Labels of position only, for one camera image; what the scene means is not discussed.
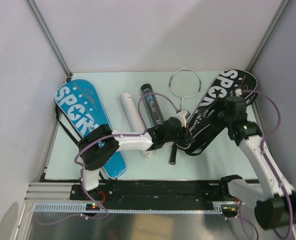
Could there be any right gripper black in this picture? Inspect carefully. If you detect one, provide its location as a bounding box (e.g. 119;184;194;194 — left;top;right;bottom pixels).
197;96;232;130

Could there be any black shuttlecock tube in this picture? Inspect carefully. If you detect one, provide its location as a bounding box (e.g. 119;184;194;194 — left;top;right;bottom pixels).
140;83;164;126

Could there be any black racket bag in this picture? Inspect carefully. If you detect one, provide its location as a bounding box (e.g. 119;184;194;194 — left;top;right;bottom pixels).
178;68;258;156

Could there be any white shuttlecock tube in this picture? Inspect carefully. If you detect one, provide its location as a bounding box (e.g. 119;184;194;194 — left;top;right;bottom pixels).
121;92;155;158

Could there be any white racket with black handle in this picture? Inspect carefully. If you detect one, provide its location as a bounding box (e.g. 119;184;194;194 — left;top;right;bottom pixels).
169;68;201;165

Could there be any blue racket bag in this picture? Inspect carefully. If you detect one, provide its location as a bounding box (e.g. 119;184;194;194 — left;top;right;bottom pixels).
54;78;127;180

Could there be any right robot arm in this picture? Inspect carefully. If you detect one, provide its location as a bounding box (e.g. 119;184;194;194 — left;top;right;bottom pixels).
206;96;296;230

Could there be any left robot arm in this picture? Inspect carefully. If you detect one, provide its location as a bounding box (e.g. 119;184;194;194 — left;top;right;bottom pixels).
75;117;194;200

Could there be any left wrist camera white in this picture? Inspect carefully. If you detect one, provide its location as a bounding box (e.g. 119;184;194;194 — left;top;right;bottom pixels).
174;110;190;128

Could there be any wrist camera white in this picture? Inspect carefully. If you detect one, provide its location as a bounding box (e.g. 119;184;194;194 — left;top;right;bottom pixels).
174;110;190;128
235;88;242;97

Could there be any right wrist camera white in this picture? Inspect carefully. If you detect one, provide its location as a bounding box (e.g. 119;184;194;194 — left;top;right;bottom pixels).
235;88;242;97

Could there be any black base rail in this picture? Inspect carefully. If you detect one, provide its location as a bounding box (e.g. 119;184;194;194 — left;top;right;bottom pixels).
70;179;238;212

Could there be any white cable duct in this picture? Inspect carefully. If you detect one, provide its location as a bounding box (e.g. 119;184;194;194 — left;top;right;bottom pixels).
34;201;241;215

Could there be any right aluminium frame post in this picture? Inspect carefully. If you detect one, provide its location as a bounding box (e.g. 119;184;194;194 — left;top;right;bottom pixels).
246;0;292;72

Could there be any aluminium frame post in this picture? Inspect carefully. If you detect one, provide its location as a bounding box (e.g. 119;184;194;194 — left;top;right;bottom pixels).
25;0;73;82
246;0;292;72

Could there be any left aluminium frame post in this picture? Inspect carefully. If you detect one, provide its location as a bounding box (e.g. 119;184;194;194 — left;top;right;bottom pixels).
25;0;73;82

